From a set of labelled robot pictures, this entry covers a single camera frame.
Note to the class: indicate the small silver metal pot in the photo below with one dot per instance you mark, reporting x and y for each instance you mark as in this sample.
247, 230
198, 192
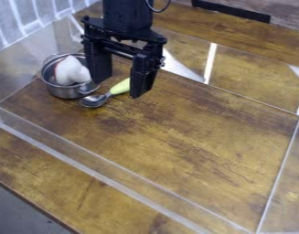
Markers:
76, 91

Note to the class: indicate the black bar at back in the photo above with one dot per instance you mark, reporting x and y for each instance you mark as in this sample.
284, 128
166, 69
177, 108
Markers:
233, 11

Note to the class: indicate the white red toy mushroom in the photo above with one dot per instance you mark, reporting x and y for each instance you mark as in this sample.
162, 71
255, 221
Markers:
72, 72

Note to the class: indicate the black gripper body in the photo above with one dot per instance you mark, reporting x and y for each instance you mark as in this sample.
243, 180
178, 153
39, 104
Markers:
125, 44

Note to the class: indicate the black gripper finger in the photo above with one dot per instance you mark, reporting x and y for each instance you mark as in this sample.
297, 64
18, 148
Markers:
100, 61
144, 73

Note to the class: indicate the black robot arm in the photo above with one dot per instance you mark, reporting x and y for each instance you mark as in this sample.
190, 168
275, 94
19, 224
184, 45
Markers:
128, 15

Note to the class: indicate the green handled metal spoon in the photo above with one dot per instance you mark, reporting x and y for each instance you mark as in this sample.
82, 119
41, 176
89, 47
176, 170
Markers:
96, 101

